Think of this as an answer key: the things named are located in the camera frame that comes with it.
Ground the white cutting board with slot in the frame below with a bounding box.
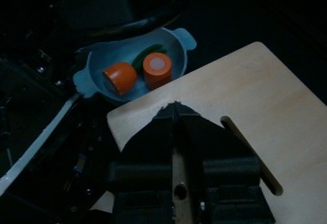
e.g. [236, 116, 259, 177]
[90, 40, 327, 224]

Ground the green toy vegetable piece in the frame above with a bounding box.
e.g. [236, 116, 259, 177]
[132, 44, 168, 73]

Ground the orange toy carrot half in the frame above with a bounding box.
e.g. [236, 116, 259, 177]
[103, 62, 139, 96]
[142, 52, 174, 91]

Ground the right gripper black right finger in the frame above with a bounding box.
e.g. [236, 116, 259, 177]
[175, 101, 278, 224]

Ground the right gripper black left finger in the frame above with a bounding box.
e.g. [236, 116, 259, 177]
[107, 101, 178, 224]

